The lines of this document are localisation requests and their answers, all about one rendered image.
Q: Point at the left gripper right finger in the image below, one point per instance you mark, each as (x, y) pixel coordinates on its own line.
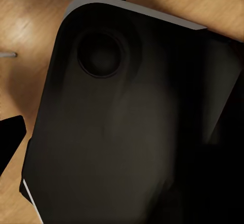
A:
(236, 131)

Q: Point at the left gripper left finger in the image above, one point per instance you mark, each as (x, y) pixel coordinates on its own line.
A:
(12, 132)

